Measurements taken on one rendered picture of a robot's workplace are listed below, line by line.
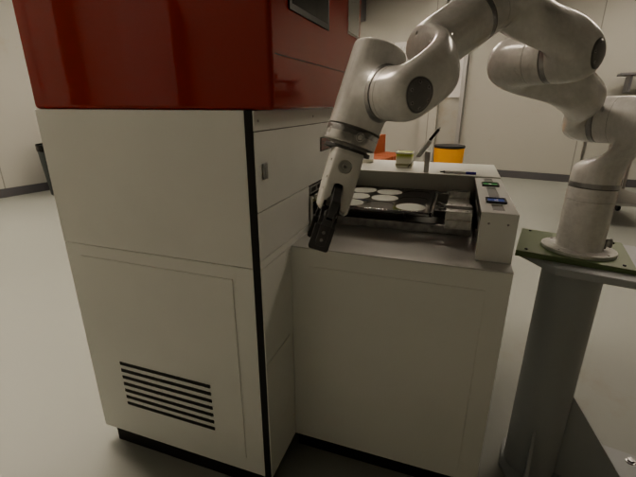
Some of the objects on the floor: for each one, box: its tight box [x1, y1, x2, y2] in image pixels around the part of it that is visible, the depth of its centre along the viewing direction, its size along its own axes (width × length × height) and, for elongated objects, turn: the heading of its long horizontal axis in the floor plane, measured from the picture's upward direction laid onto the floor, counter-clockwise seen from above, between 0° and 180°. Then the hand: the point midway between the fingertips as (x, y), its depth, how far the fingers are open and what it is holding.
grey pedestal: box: [499, 244, 636, 477], centre depth 123 cm, size 51×44×82 cm
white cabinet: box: [292, 247, 513, 477], centre depth 166 cm, size 64×96×82 cm, turn 161°
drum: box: [433, 144, 466, 164], centre depth 562 cm, size 43×43×68 cm
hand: (317, 238), depth 65 cm, fingers open, 8 cm apart
